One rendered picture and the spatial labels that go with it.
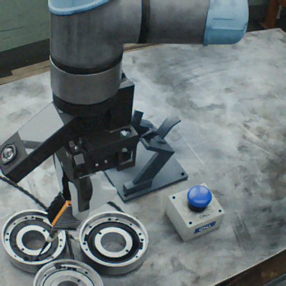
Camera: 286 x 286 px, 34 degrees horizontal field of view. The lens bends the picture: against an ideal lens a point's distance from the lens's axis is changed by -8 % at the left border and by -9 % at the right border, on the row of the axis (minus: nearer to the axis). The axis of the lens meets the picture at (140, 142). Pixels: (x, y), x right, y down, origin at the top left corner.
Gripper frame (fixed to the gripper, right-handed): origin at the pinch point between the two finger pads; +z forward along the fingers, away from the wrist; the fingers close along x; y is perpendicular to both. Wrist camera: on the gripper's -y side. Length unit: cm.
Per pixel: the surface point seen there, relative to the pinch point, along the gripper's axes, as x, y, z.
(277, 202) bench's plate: -6.6, 37.1, 13.2
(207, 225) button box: -5.6, 20.8, 10.2
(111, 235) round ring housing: 0.1, 6.5, 11.1
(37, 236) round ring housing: 4.9, -4.5, 12.0
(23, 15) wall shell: 158, 39, 63
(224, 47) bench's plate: 38, 57, 13
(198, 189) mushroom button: -1.2, 20.7, 5.7
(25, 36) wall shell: 158, 39, 76
